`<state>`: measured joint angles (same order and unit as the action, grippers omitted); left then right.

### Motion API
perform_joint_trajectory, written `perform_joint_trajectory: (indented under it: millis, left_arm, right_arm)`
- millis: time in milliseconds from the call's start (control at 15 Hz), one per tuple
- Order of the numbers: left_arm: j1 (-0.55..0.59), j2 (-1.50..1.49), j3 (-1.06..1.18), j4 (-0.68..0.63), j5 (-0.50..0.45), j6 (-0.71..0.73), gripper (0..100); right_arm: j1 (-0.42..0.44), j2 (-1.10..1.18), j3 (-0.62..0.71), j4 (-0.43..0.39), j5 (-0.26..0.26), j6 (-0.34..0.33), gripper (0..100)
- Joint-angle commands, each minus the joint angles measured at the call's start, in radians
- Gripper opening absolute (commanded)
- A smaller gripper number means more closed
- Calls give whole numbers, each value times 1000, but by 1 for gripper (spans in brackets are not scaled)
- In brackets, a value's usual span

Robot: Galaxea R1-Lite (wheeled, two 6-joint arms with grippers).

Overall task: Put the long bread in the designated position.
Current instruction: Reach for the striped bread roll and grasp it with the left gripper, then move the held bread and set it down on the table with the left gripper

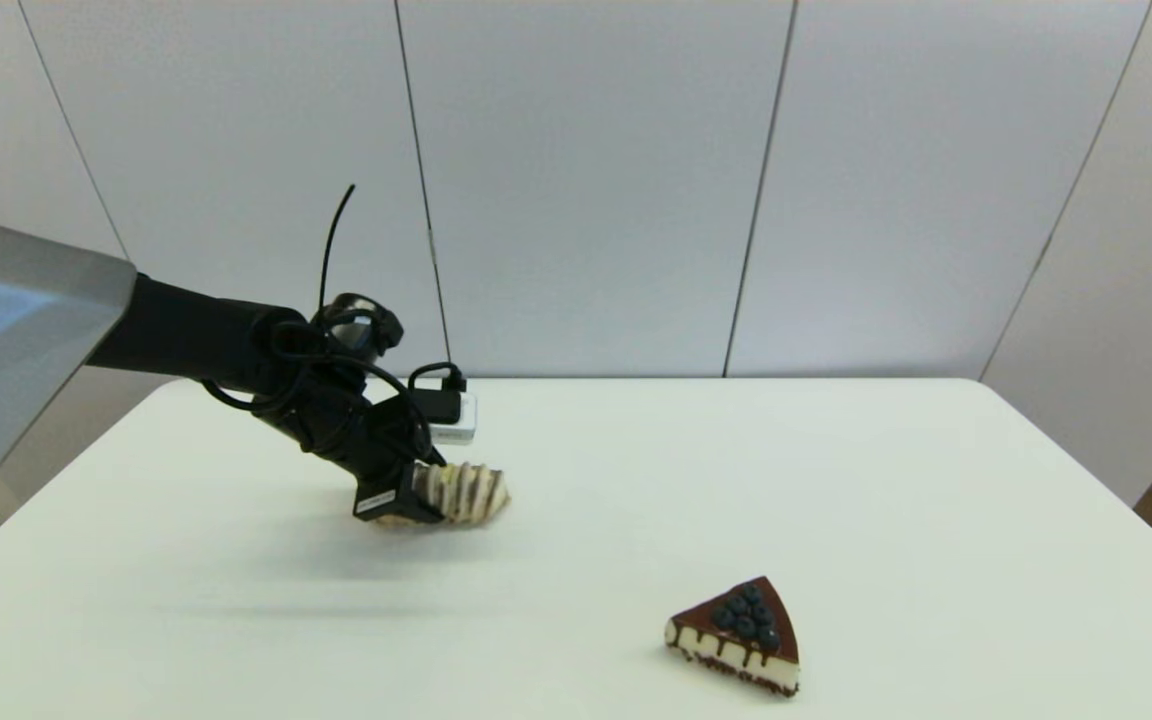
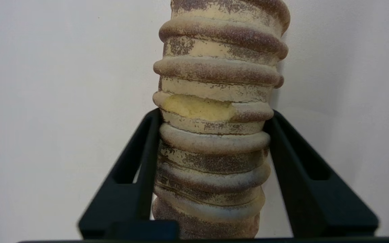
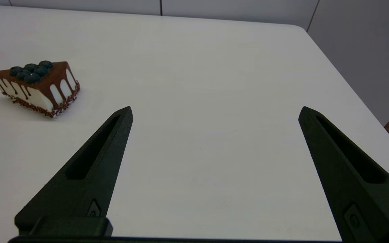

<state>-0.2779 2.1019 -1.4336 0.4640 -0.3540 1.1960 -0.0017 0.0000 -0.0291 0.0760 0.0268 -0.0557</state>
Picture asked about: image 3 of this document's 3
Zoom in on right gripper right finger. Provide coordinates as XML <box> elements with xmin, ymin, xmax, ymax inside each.
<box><xmin>298</xmin><ymin>106</ymin><xmax>389</xmax><ymax>242</ymax></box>

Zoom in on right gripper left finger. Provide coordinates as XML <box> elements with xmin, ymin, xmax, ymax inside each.
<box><xmin>14</xmin><ymin>106</ymin><xmax>134</xmax><ymax>239</ymax></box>

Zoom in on chocolate blueberry cake slice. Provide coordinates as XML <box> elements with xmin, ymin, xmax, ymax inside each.
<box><xmin>0</xmin><ymin>60</ymin><xmax>80</xmax><ymax>118</ymax></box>

